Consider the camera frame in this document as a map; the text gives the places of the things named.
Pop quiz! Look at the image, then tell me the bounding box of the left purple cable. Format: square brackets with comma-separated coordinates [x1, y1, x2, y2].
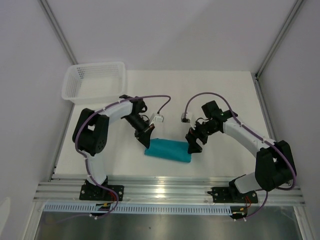
[74, 94, 172, 221]

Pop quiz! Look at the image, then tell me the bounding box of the right aluminium frame post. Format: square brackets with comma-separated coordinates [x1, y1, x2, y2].
[255, 0, 307, 80]

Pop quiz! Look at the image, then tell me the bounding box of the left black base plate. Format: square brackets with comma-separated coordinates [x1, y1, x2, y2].
[79, 183, 124, 202]

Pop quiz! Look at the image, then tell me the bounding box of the aluminium frame post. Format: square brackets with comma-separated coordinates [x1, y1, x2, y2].
[37, 0, 79, 65]
[255, 0, 307, 80]

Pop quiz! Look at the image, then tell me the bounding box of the white perforated plastic basket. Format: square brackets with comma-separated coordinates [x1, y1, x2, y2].
[61, 61, 128, 105]

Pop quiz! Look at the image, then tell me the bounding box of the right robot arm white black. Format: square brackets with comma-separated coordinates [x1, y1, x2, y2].
[181, 101, 297, 202]

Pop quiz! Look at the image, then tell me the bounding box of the right aluminium side rail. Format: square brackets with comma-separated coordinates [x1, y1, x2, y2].
[251, 73, 277, 140]

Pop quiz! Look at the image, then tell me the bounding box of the white slotted cable duct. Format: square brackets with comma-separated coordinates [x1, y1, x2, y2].
[43, 202, 232, 216]

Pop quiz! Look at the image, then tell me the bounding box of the purple cable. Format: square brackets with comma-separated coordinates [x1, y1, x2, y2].
[74, 94, 172, 221]
[184, 92, 298, 222]

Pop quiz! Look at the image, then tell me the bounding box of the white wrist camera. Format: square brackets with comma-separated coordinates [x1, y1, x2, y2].
[181, 112, 195, 124]
[150, 113, 164, 124]

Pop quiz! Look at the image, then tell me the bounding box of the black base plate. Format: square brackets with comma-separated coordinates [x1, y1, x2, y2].
[207, 186, 258, 204]
[79, 183, 124, 202]

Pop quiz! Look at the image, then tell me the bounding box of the left aluminium side rail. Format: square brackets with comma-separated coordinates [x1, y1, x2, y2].
[48, 151, 60, 182]

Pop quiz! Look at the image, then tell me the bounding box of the aluminium mounting rail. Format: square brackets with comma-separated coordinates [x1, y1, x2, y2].
[33, 176, 306, 207]

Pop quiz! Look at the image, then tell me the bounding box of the teal t shirt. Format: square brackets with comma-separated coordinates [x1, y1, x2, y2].
[144, 138, 192, 163]

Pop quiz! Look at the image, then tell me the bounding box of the left aluminium frame post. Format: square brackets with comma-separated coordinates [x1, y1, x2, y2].
[37, 0, 79, 65]

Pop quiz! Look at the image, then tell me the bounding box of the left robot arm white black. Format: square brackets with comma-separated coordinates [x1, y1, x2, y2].
[72, 95, 155, 200]

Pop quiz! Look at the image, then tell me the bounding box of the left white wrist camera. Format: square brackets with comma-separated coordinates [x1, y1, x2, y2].
[150, 113, 164, 124]

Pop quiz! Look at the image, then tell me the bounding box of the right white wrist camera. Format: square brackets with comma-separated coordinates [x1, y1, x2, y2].
[181, 112, 195, 124]

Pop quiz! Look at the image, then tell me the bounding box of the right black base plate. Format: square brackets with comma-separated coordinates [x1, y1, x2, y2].
[207, 186, 258, 204]

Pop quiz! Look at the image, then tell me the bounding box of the aluminium side rail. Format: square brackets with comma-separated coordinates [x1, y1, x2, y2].
[251, 73, 277, 140]
[48, 151, 60, 182]

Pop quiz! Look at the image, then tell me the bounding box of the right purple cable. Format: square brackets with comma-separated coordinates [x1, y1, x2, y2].
[184, 92, 298, 222]

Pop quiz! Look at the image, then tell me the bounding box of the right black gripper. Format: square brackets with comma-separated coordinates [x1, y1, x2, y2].
[185, 118, 219, 155]

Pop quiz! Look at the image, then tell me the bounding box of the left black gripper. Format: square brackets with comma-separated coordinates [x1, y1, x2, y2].
[123, 114, 155, 149]

